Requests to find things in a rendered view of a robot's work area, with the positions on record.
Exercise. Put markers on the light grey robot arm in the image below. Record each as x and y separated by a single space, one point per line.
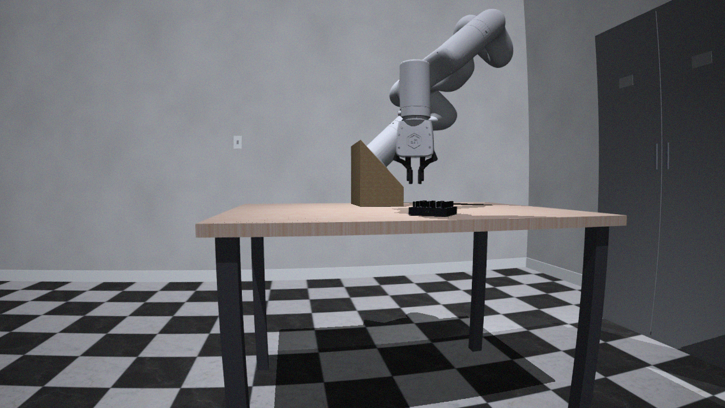
446 69

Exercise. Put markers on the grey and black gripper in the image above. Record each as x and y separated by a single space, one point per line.
415 139

